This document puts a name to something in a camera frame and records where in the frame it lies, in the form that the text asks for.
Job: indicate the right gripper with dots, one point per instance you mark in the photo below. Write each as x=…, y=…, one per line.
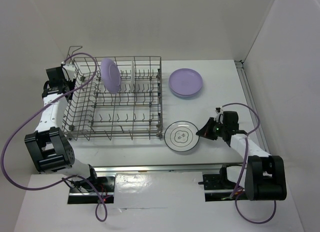
x=206, y=131

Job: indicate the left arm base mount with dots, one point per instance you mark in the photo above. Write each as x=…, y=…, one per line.
x=82, y=193

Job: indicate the large purple plate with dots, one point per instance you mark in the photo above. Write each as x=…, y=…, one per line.
x=110, y=75

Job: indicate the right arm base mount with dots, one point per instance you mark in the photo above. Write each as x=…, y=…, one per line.
x=217, y=189

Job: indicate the grey wire dish rack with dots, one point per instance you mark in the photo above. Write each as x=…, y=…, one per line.
x=93, y=112

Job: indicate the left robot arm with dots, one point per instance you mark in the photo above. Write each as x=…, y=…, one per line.
x=48, y=147

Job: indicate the white plate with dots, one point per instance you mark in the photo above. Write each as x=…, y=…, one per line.
x=181, y=136
x=132, y=77

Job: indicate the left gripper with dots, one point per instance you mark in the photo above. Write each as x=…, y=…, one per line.
x=71, y=82

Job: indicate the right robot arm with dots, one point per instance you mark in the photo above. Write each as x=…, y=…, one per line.
x=263, y=176

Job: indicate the small purple plate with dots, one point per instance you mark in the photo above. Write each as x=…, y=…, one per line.
x=185, y=81

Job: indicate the aluminium rail front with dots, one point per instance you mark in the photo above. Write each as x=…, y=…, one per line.
x=159, y=168

